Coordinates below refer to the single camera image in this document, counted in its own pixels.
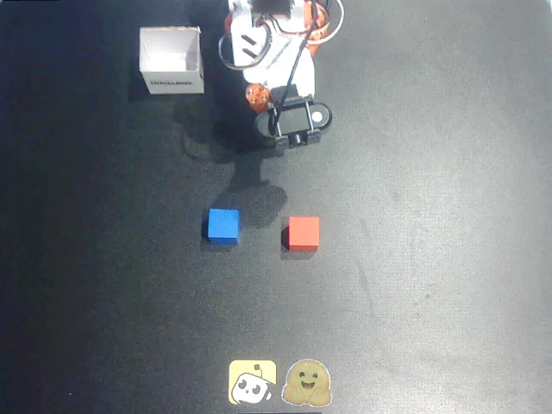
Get white red servo wires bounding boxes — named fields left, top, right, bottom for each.
left=217, top=0, right=346, bottom=71

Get black webcam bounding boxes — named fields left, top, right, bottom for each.
left=254, top=85, right=334, bottom=159

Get blue cube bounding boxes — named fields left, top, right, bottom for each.
left=203, top=208, right=241, bottom=246

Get white cardboard box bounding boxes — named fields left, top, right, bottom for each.
left=138, top=25, right=205, bottom=96

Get yellow robot face sticker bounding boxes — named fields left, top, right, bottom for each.
left=228, top=359, right=278, bottom=405

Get red cube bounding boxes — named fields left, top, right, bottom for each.
left=281, top=216, right=321, bottom=253

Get hugging face emoji sticker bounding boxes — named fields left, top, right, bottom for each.
left=281, top=358, right=333, bottom=407

